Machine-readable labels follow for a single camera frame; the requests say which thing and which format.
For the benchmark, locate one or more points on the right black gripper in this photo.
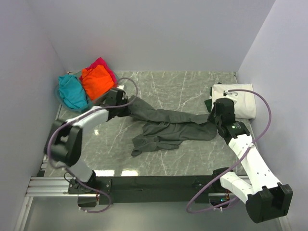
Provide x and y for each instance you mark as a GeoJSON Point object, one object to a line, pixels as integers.
{"type": "Point", "coordinates": [214, 118]}

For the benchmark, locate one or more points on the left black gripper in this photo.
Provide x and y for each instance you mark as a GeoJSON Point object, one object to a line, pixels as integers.
{"type": "Point", "coordinates": [124, 109]}

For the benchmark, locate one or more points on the dark grey t shirt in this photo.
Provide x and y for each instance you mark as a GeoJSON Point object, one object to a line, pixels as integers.
{"type": "Point", "coordinates": [166, 129]}

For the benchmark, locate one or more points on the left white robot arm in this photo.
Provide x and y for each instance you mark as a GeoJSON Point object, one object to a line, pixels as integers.
{"type": "Point", "coordinates": [64, 142]}

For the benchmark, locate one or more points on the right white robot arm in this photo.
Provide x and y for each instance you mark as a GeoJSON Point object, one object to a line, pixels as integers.
{"type": "Point", "coordinates": [265, 197]}

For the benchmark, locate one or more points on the orange t shirt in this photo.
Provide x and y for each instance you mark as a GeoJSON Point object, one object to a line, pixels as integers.
{"type": "Point", "coordinates": [96, 81]}

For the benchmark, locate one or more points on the folded white t shirt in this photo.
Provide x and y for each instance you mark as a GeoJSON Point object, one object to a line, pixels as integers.
{"type": "Point", "coordinates": [245, 107]}

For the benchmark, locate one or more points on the pink t shirt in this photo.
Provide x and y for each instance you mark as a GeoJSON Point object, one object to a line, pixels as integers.
{"type": "Point", "coordinates": [102, 62]}

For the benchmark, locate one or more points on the teal t shirt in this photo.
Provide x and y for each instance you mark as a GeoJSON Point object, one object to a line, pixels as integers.
{"type": "Point", "coordinates": [72, 92]}

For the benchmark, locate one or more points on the clear plastic basket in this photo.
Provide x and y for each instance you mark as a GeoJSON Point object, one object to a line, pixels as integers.
{"type": "Point", "coordinates": [81, 110]}

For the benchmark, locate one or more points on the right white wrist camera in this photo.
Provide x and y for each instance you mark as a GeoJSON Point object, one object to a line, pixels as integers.
{"type": "Point", "coordinates": [232, 95]}

